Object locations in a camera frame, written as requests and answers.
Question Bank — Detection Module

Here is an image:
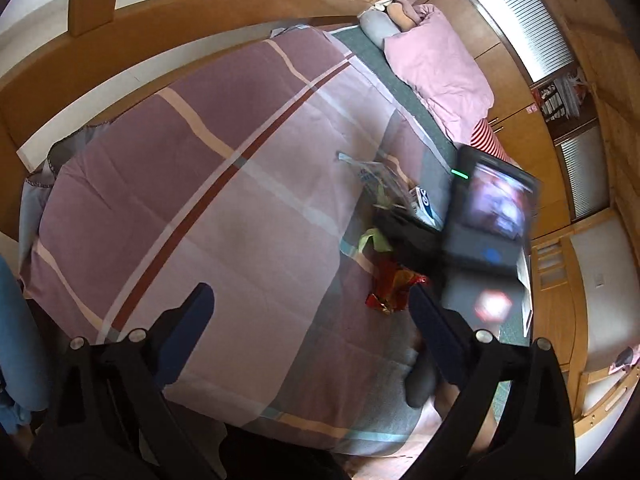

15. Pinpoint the person's right hand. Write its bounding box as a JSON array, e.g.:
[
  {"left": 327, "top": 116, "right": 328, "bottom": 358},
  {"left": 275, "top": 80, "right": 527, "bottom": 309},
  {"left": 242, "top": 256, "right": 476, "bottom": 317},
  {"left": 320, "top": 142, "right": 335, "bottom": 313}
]
[{"left": 434, "top": 382, "right": 498, "bottom": 457}]

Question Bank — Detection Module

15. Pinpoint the white blue medicine box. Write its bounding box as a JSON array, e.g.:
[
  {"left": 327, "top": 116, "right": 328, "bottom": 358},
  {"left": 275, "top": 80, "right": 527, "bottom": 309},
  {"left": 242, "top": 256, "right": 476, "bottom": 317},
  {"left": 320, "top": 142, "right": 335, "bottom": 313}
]
[{"left": 409, "top": 186, "right": 442, "bottom": 231}]

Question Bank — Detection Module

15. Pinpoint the blue jeans leg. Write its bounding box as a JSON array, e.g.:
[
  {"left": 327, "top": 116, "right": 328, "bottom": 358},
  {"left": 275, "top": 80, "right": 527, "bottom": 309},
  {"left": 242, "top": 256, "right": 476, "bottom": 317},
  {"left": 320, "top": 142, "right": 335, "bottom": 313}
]
[{"left": 0, "top": 258, "right": 51, "bottom": 434}]

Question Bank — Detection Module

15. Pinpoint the red packet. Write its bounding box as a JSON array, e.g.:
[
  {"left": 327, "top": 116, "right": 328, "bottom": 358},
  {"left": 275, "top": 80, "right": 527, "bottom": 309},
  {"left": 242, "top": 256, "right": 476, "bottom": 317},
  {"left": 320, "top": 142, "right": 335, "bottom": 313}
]
[{"left": 366, "top": 252, "right": 430, "bottom": 314}]

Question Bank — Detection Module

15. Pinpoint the wooden wardrobe cabinet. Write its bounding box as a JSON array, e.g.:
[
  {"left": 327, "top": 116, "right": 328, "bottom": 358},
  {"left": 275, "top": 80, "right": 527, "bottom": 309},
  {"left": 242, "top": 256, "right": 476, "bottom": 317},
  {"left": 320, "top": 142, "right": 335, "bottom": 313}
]
[{"left": 424, "top": 0, "right": 639, "bottom": 436}]

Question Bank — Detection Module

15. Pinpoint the red white striped plush doll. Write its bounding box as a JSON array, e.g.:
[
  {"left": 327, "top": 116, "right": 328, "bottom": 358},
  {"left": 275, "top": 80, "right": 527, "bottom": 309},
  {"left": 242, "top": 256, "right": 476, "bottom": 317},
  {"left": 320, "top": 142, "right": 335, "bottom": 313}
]
[{"left": 470, "top": 118, "right": 516, "bottom": 165}]

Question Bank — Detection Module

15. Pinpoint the clear plastic wrapper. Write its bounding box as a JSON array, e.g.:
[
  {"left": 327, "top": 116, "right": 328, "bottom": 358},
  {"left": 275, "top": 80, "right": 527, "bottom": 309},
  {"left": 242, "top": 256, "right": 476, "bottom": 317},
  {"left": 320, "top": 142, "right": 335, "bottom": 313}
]
[{"left": 336, "top": 152, "right": 411, "bottom": 210}]

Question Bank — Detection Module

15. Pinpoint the pink pillow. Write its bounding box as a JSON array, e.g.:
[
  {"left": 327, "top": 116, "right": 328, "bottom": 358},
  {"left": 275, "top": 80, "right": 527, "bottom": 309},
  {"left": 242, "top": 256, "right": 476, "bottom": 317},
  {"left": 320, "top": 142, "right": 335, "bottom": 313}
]
[{"left": 384, "top": 4, "right": 495, "bottom": 145}]

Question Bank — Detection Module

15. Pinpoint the green bed sheet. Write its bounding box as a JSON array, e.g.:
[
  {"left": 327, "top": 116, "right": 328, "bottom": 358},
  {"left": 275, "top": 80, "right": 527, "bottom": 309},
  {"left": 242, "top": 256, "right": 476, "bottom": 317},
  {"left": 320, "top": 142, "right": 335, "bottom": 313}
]
[{"left": 330, "top": 26, "right": 528, "bottom": 422}]

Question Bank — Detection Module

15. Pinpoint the grey bolster pillow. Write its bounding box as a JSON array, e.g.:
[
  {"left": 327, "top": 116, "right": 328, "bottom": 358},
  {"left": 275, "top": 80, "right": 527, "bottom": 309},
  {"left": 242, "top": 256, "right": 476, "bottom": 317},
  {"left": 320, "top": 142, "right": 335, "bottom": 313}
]
[{"left": 359, "top": 9, "right": 400, "bottom": 50}]

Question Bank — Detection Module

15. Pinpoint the plaid pink purple duvet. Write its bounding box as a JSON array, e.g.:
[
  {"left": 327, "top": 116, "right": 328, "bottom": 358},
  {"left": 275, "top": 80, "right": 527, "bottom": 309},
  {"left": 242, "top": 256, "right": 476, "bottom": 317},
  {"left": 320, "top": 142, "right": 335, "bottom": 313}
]
[{"left": 22, "top": 27, "right": 454, "bottom": 456}]

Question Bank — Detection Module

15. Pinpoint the wooden bed frame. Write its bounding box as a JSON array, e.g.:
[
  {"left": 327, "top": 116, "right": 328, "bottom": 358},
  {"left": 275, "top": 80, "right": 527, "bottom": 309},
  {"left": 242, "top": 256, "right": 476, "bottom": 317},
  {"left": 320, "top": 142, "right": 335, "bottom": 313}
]
[{"left": 0, "top": 0, "right": 417, "bottom": 241}]

